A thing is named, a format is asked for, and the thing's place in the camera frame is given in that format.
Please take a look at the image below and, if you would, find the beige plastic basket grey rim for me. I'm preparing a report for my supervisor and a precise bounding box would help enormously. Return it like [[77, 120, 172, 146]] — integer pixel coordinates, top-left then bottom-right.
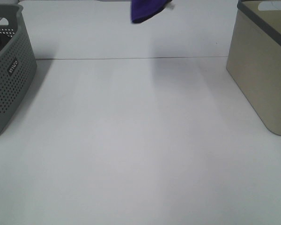
[[226, 0, 281, 136]]

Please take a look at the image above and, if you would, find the grey perforated plastic basket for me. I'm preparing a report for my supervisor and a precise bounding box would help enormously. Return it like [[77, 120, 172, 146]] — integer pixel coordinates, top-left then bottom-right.
[[0, 4, 37, 134]]

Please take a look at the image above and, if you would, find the purple towel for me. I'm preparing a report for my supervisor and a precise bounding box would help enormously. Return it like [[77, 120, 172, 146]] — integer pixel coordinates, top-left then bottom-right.
[[131, 0, 174, 24]]

